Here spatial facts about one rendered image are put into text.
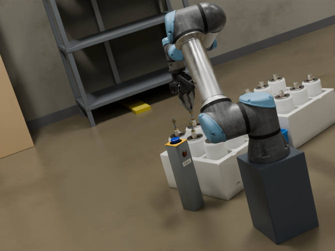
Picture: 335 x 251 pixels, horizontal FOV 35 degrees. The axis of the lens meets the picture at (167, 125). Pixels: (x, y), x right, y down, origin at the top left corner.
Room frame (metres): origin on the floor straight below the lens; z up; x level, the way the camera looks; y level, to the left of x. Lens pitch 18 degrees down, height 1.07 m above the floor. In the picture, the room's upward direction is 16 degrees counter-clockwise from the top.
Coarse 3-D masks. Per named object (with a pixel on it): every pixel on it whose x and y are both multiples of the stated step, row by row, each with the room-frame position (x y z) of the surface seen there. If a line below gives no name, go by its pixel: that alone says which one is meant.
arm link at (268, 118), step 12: (240, 96) 1.79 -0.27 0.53; (252, 96) 1.77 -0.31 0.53; (264, 96) 1.74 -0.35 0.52; (240, 108) 1.73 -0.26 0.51; (252, 108) 1.72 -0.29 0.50; (264, 108) 1.72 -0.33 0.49; (252, 120) 1.71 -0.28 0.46; (264, 120) 1.72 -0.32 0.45; (276, 120) 1.73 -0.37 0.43; (252, 132) 1.74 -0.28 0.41; (264, 132) 1.72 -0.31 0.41
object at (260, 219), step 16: (240, 160) 1.80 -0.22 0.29; (288, 160) 1.69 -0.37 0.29; (304, 160) 1.71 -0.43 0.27; (256, 176) 1.70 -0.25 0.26; (272, 176) 1.67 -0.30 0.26; (288, 176) 1.69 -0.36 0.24; (304, 176) 1.71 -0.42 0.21; (256, 192) 1.73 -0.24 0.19; (272, 192) 1.67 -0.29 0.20; (288, 192) 1.69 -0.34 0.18; (304, 192) 1.70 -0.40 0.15; (256, 208) 1.77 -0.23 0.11; (272, 208) 1.67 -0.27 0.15; (288, 208) 1.68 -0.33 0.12; (304, 208) 1.70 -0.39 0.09; (256, 224) 1.80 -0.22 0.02; (272, 224) 1.66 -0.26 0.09; (288, 224) 1.68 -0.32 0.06; (304, 224) 1.70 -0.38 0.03; (272, 240) 1.69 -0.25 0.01
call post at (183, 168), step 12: (180, 144) 2.10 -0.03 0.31; (168, 156) 2.14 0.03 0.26; (180, 156) 2.09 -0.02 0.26; (180, 168) 2.09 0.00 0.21; (192, 168) 2.12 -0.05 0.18; (180, 180) 2.11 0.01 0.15; (192, 180) 2.11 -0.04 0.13; (180, 192) 2.13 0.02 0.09; (192, 192) 2.10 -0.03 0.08; (192, 204) 2.09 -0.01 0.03
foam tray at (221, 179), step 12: (204, 156) 2.23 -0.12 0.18; (228, 156) 2.15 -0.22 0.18; (168, 168) 2.38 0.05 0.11; (204, 168) 2.17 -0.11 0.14; (216, 168) 2.11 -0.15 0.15; (228, 168) 2.13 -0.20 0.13; (168, 180) 2.40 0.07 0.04; (204, 180) 2.19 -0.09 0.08; (216, 180) 2.13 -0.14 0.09; (228, 180) 2.12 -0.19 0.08; (240, 180) 2.16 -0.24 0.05; (204, 192) 2.21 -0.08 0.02; (216, 192) 2.14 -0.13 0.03; (228, 192) 2.11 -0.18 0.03
